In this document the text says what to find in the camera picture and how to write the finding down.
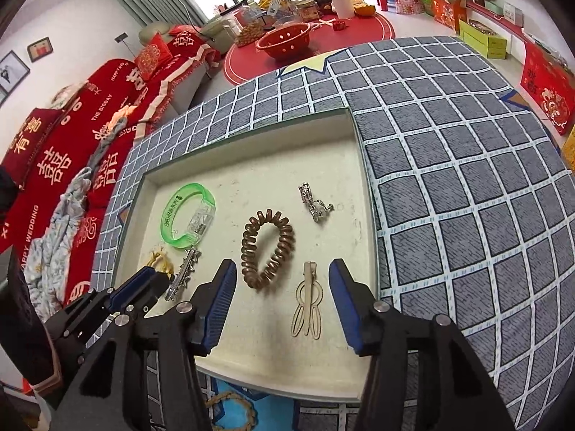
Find pale blue-grey cloth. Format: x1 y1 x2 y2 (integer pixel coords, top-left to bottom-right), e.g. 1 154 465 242
22 168 98 320

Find grey-green shallow cardboard box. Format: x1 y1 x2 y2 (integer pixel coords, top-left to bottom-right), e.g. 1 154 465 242
112 107 382 403

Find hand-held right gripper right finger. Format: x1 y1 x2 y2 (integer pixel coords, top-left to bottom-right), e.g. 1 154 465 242
328 258 517 431

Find brown braided bracelet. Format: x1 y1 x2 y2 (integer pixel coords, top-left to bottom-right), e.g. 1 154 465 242
204 390 259 431

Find red sofa cover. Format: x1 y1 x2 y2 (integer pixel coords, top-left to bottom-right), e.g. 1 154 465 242
0 27 222 307

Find small white box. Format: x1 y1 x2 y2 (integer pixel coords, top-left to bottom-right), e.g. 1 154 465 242
503 2 524 26

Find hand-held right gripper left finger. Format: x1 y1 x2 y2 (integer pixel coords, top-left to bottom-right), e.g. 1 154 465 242
47 260 238 431

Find red lettered pillow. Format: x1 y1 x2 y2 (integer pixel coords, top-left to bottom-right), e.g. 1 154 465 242
0 108 64 186

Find beige armchair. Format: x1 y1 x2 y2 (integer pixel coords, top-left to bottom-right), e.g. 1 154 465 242
138 17 235 54

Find red floral gift box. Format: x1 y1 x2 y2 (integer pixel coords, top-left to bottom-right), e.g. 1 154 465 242
520 40 575 136

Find small framed red photo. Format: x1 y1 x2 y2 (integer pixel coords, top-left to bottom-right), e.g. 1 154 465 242
28 37 54 63

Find round red rug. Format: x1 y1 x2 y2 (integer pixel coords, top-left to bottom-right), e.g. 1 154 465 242
223 9 396 87

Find red plastic colander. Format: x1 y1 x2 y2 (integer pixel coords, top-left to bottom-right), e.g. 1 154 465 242
256 22 316 60

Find silver star hair clip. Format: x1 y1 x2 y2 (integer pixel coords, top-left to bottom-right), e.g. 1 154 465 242
164 247 201 302

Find yellow hair tie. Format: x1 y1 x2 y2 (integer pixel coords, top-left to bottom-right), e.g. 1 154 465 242
144 249 179 280

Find red gift bag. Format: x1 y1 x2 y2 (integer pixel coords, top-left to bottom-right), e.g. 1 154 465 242
431 0 468 32

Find grey braided cloth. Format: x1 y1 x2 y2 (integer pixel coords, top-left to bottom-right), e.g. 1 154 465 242
87 105 138 177

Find brown coil hair tie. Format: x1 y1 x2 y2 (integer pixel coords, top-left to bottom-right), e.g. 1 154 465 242
240 209 294 291

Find silver rhinestone hair clip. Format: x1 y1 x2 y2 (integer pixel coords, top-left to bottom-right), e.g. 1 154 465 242
299 182 336 224

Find beige hair clip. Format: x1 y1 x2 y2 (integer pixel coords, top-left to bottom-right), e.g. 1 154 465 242
291 261 325 338

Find green gift boxes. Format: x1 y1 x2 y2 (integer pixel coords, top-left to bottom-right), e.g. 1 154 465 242
459 20 509 59

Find red wall shelf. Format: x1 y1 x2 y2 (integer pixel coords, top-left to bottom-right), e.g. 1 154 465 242
467 0 541 46

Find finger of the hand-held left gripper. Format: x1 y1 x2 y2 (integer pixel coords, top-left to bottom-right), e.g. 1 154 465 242
109 266 159 307
121 273 174 320

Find medium framed photo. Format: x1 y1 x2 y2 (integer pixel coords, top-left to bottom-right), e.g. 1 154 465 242
0 51 30 93

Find red embroidered pillow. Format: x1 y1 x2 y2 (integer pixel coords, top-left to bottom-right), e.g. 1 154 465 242
134 33 174 80

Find green translucent bracelet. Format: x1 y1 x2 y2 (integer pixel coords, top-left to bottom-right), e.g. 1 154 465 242
160 182 216 251

